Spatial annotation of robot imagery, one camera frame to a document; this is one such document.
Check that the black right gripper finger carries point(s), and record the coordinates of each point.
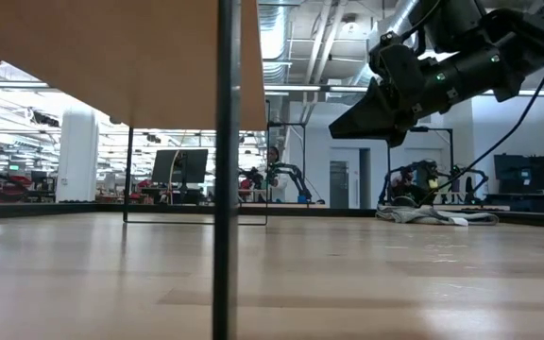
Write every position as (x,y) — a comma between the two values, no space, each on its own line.
(366,118)

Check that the person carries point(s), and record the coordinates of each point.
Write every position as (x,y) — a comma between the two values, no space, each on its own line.
(277,181)

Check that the white round pillar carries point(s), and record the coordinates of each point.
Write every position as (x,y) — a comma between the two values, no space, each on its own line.
(77,156)

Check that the black storage cabinet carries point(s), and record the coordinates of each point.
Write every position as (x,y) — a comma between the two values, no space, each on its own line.
(527,175)

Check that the background robot station black frame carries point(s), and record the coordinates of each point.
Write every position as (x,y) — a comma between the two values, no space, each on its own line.
(423,179)

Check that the black background robot arm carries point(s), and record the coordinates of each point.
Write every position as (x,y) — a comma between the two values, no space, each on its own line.
(295,175)

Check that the silver ventilation duct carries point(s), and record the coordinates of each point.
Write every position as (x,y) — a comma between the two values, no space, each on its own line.
(274,33)

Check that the black aluminium table frame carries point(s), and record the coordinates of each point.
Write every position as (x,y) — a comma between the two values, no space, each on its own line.
(64,209)

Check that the grey door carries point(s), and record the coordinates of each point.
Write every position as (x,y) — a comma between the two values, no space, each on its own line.
(339,184)

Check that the black background monitor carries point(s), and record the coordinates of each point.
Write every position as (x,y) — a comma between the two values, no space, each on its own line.
(180,165)

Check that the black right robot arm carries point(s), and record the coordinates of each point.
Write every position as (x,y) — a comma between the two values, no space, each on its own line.
(503,47)

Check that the folded grey cloth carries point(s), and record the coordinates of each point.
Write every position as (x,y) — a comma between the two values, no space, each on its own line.
(423,216)

